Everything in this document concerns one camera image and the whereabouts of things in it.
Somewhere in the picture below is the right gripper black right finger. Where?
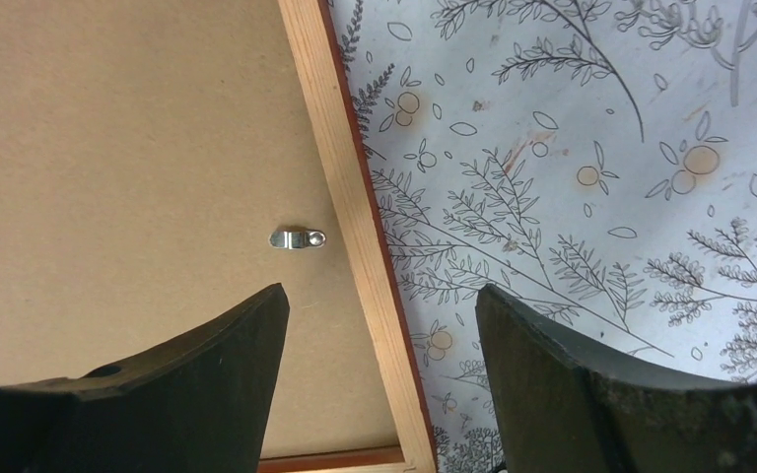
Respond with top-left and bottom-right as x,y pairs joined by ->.
475,285 -> 757,472

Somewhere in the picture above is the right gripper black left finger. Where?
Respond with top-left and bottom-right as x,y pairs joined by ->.
0,284 -> 290,472

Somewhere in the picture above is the orange wooden photo frame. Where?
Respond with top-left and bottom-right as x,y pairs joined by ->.
0,1 -> 436,472

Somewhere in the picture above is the floral table cloth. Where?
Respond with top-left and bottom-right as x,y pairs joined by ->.
329,1 -> 757,472

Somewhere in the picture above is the silver frame retaining clip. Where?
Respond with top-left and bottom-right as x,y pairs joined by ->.
269,228 -> 326,250

